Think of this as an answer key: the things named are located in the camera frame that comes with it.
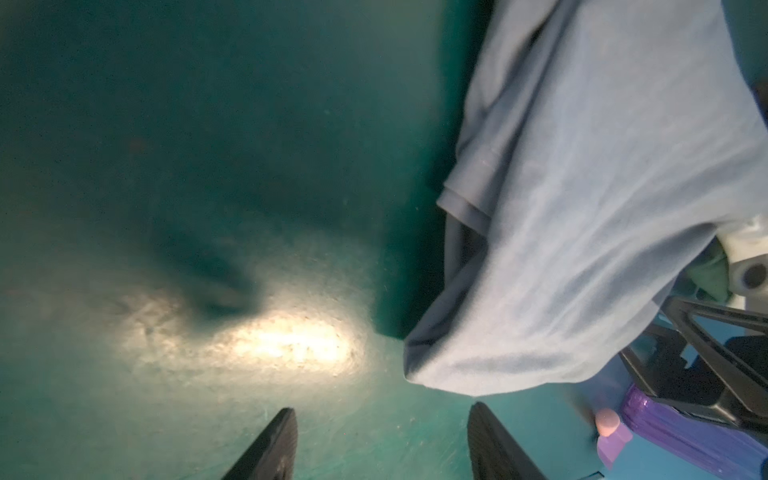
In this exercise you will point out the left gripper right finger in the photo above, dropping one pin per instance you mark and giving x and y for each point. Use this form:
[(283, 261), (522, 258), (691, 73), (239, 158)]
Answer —
[(493, 452)]

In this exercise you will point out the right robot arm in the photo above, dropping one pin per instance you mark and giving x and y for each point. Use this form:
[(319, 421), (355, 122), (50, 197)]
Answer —
[(746, 249)]

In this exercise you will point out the purple scoop pink handle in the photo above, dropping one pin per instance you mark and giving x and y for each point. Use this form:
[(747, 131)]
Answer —
[(613, 436)]

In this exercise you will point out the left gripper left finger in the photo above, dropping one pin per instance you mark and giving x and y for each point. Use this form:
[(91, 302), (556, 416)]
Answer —
[(272, 454)]

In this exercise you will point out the folded dark green shirt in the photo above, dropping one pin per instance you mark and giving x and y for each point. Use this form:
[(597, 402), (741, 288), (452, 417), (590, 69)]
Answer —
[(709, 274)]

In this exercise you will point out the grey t shirt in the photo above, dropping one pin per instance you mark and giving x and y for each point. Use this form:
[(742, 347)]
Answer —
[(603, 145)]

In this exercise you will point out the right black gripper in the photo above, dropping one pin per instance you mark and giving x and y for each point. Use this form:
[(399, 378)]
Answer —
[(700, 377)]

